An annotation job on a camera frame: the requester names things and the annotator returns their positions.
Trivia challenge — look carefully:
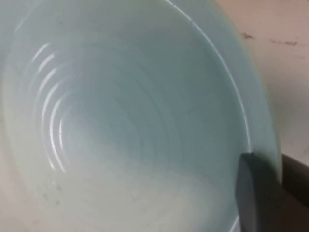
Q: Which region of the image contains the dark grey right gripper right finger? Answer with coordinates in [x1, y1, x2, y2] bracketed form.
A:
[281, 153, 309, 212]

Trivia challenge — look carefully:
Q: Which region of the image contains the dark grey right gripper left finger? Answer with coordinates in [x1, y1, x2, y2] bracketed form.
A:
[235, 152, 309, 232]

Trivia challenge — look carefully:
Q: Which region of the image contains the light teal round plate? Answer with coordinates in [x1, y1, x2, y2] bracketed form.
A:
[0, 0, 283, 232]

